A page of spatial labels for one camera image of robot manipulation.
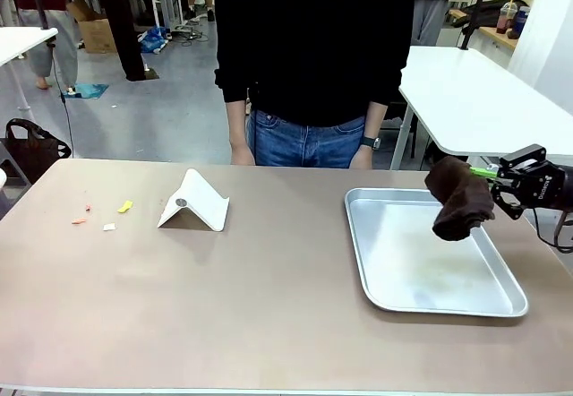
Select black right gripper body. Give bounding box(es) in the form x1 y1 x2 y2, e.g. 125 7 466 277
529 161 573 212

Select dark brown towel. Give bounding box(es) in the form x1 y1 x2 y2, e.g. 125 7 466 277
423 156 497 243

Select person's left forearm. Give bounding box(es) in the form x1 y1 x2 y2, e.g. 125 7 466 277
363 100 389 140

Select person's right forearm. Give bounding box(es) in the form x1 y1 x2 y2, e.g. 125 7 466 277
225 99 249 145

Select person's left hand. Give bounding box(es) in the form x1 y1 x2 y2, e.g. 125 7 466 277
348 145 375 171

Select person's right hand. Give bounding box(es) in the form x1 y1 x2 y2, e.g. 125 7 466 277
229 140 257 167

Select large white table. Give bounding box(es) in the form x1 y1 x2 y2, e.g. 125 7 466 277
388 45 573 171

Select silver metal tray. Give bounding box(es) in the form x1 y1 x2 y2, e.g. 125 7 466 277
344 186 530 319

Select wooden counter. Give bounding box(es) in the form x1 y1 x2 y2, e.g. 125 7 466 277
447 8 520 70

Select blue drink cup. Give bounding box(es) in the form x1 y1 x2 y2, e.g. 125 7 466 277
511 5 532 39

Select red drink plastic cup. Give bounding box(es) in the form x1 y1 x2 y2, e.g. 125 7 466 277
495 0 517 35

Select black bag on counter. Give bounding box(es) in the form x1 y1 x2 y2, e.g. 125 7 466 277
451 0 529 30

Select black tripod pole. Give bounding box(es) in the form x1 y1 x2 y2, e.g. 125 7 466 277
459 0 492 51

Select bystander in grey trousers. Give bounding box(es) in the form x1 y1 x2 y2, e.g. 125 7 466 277
410 0 483 47

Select blue jeans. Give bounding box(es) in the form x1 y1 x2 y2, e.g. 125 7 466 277
245 108 366 169

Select person's black sweater torso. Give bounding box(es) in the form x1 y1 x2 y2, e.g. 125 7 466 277
213 0 415 128

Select white folded stand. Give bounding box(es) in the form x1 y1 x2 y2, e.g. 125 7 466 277
156 168 231 233

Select blue plastic bag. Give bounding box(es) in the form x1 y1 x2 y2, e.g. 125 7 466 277
137 27 170 55

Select bystander in dark trousers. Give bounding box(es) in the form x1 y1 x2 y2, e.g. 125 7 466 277
80 0 150 82

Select cardboard box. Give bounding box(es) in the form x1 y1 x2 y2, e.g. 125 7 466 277
65 0 118 55

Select black tote bag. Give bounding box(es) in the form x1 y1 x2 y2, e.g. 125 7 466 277
3 117 73 183

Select bystander in grey pants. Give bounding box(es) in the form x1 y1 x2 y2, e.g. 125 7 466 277
12 0 82 91

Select small white table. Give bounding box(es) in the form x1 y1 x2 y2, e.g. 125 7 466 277
0 26 60 124

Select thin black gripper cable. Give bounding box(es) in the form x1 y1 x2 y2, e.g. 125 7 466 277
535 209 573 254

